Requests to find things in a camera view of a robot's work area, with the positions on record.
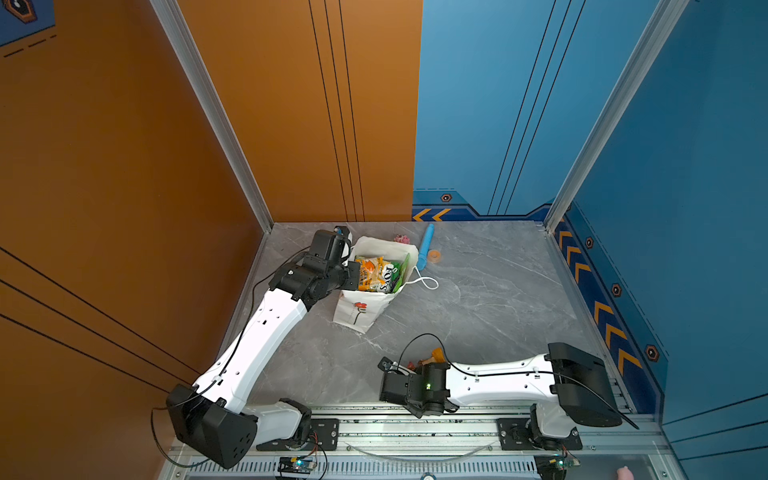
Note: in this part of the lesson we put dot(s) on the blue toy microphone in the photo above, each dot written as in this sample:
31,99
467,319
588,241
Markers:
424,247

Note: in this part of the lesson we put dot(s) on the aluminium front rail frame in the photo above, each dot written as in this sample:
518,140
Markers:
384,442

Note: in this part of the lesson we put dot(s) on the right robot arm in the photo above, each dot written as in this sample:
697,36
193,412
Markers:
565,386

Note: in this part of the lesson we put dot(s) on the green circuit board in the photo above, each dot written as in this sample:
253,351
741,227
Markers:
555,468
296,467

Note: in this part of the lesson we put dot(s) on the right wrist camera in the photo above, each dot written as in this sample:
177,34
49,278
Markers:
387,365

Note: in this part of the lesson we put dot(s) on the aluminium corner post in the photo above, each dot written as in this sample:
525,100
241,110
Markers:
653,38
178,33

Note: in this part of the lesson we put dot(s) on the green Fox's tea candy bag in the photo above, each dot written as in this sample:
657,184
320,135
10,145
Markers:
390,275

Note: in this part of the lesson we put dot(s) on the right aluminium corner post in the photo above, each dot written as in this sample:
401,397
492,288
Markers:
653,38

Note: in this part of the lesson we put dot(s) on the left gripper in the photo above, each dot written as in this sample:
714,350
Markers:
353,276

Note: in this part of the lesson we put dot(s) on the left green circuit board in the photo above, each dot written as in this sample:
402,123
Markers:
296,467

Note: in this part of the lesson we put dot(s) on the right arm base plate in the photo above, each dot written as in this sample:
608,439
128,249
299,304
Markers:
519,434

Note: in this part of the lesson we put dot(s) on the green Lays chips bag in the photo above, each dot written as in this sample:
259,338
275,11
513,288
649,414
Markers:
403,273

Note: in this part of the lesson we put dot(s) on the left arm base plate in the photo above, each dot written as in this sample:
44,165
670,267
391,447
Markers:
322,432

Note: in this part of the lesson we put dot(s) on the white floral paper bag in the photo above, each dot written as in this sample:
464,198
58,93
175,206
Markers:
358,310

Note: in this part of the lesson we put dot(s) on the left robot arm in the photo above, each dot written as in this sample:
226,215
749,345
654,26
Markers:
210,416

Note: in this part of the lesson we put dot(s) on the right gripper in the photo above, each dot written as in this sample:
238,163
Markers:
413,411

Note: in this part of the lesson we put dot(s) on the pink object bottom right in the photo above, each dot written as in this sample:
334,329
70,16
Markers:
624,473

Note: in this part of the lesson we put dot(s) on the right green circuit board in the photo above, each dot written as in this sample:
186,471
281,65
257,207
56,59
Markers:
555,468

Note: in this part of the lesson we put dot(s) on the left aluminium corner post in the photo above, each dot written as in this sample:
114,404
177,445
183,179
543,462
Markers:
178,33

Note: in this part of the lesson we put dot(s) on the small orange snack packet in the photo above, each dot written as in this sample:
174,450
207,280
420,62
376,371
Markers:
437,357

